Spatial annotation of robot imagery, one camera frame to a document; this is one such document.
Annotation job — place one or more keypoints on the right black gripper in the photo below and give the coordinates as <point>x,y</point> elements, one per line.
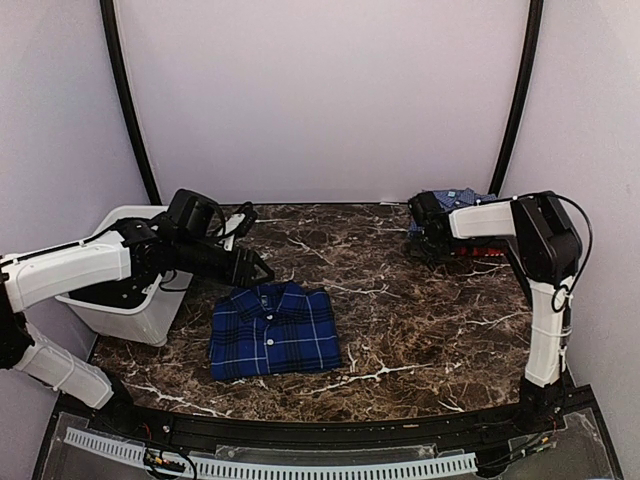
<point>443,256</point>

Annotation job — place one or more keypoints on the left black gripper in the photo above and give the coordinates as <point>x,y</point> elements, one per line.
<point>253,257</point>

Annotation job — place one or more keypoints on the red black shirt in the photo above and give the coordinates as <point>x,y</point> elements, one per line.
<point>478,251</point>

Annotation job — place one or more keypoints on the light blue checked shirt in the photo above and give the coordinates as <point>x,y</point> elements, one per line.
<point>448,200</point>

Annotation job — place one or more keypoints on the dark blue plaid shirt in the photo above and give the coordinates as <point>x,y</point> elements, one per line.
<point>273,329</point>

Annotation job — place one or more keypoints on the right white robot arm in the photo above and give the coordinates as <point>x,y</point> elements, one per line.
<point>545,246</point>

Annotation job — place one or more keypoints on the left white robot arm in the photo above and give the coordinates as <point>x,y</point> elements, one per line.
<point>127,249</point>

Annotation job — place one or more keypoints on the white plastic bin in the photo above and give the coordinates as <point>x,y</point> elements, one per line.
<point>140,309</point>

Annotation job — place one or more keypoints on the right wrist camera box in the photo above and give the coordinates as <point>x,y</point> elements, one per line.
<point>426,211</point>

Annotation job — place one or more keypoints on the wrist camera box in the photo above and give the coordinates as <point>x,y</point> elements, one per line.
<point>426,211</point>
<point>193,217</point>

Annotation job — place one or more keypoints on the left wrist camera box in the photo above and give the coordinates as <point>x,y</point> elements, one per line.
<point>193,217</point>

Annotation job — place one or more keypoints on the black front rail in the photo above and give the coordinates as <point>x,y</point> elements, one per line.
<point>478,429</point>

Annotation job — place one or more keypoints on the white slotted cable duct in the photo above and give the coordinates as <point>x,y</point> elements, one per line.
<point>252,463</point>

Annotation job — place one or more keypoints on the left black frame post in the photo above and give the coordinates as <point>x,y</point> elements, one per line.
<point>121,81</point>

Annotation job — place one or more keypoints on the black frame post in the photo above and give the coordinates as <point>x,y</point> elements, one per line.
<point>525,70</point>
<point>121,81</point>

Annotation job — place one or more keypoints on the right black frame post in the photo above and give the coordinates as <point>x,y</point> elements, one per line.
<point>525,70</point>

